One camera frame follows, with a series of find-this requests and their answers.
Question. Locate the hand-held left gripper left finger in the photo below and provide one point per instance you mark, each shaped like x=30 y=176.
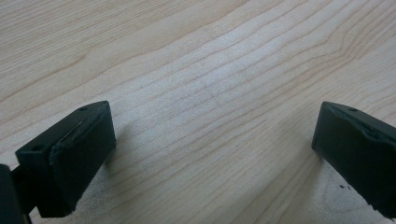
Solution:
x=68 y=158

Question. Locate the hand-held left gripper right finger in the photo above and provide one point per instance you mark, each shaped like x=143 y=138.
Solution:
x=358 y=149

